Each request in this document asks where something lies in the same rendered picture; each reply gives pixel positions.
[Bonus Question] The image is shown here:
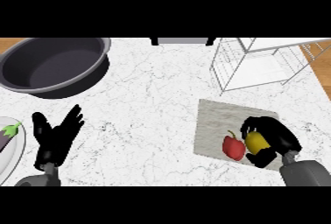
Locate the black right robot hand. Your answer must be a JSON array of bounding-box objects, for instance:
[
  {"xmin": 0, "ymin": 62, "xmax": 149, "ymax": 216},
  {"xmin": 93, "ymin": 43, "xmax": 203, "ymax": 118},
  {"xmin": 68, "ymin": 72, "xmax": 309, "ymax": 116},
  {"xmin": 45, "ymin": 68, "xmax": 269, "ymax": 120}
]
[{"xmin": 240, "ymin": 115, "xmax": 303, "ymax": 169}]

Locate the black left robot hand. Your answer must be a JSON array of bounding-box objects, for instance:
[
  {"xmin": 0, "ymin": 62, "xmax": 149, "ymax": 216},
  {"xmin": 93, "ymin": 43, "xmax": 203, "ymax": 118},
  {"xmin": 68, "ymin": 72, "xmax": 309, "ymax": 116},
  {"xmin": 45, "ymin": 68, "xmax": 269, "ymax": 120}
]
[{"xmin": 31, "ymin": 103, "xmax": 87, "ymax": 172}]

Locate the grey placemat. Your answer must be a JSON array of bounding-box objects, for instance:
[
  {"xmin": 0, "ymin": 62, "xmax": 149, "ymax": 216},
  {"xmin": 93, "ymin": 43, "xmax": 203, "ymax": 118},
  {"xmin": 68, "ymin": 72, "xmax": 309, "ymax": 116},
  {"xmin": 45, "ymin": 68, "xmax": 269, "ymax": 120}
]
[{"xmin": 192, "ymin": 98, "xmax": 285, "ymax": 172}]

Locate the white plate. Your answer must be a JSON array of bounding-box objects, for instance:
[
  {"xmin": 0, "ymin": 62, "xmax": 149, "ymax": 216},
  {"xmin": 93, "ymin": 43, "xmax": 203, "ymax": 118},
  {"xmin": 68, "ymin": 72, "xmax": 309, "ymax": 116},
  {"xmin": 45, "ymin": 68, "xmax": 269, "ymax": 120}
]
[{"xmin": 0, "ymin": 115, "xmax": 27, "ymax": 186}]

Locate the purple eggplant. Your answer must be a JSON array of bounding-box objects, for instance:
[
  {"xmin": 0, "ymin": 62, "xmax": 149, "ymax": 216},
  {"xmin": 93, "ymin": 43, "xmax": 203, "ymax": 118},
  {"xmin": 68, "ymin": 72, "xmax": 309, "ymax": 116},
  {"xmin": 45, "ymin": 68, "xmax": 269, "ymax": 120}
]
[{"xmin": 0, "ymin": 121, "xmax": 24, "ymax": 153}]

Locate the red bell pepper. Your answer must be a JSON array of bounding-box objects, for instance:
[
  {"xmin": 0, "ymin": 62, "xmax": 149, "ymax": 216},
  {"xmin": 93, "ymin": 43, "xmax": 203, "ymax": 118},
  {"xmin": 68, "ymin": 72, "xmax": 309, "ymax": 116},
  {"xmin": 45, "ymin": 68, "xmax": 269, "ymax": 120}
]
[{"xmin": 222, "ymin": 129, "xmax": 247, "ymax": 162}]

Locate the dark grey pot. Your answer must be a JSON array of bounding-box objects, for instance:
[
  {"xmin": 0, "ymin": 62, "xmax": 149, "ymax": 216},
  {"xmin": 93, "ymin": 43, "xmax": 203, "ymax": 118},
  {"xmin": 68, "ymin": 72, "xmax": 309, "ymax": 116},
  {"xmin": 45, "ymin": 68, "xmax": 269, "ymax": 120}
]
[{"xmin": 0, "ymin": 38, "xmax": 113, "ymax": 100}]

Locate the grey and black appliance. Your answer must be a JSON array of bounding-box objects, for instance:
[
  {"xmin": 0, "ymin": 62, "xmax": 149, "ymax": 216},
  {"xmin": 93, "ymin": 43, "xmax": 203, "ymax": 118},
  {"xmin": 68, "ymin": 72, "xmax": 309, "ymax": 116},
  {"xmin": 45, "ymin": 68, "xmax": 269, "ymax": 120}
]
[{"xmin": 149, "ymin": 38, "xmax": 217, "ymax": 47}]

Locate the white wire tiered shelf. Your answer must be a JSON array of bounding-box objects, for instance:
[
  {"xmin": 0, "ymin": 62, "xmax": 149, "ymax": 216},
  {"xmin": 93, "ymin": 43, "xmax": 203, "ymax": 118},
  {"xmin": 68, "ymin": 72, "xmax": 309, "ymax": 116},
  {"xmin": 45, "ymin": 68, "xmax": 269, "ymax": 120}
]
[{"xmin": 209, "ymin": 38, "xmax": 331, "ymax": 96}]

